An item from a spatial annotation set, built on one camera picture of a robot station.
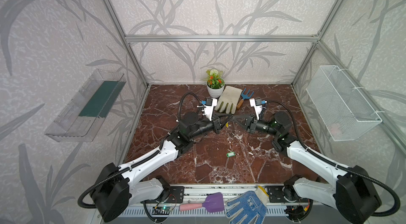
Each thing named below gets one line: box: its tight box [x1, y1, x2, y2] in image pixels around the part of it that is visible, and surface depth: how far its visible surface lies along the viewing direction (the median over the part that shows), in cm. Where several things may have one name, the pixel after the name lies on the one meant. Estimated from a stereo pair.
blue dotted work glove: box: [225, 185, 270, 224], surface depth 72 cm
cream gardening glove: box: [214, 85, 243, 115], surface depth 113 cm
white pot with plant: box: [206, 68, 226, 99], surface depth 106 cm
